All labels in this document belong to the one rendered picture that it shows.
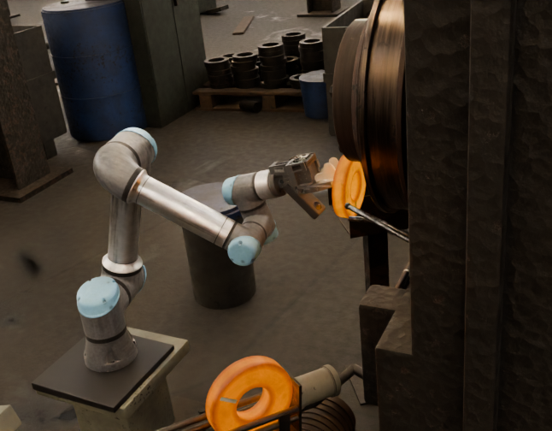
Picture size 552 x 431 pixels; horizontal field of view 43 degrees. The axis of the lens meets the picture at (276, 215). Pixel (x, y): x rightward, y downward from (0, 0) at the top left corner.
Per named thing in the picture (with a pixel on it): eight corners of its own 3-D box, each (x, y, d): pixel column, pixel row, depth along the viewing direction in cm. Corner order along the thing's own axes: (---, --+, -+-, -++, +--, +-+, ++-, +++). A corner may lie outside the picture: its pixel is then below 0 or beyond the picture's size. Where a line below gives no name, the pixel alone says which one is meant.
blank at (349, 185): (367, 147, 174) (355, 146, 175) (345, 163, 161) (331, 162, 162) (366, 206, 179) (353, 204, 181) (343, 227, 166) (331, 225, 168)
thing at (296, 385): (302, 434, 127) (302, 385, 123) (298, 435, 126) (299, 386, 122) (281, 411, 133) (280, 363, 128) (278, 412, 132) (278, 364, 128)
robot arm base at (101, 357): (73, 364, 201) (67, 336, 197) (107, 335, 213) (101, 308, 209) (115, 377, 195) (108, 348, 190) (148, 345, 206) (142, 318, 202)
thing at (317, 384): (341, 401, 130) (342, 374, 128) (299, 417, 126) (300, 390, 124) (324, 384, 135) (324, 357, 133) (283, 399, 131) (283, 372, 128)
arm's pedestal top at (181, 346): (36, 394, 201) (32, 383, 199) (106, 331, 226) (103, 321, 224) (126, 421, 187) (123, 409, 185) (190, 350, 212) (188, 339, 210)
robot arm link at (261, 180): (261, 204, 180) (274, 191, 186) (275, 202, 178) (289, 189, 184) (250, 178, 178) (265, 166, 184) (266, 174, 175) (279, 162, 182)
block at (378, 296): (425, 391, 141) (425, 289, 131) (415, 417, 135) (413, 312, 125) (374, 380, 146) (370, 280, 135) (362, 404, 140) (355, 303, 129)
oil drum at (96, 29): (168, 115, 518) (146, -9, 479) (120, 144, 471) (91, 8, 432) (104, 112, 544) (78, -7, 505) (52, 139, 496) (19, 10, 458)
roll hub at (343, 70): (402, 134, 156) (398, 4, 143) (360, 185, 133) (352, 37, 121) (378, 132, 158) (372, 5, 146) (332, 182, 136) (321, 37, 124)
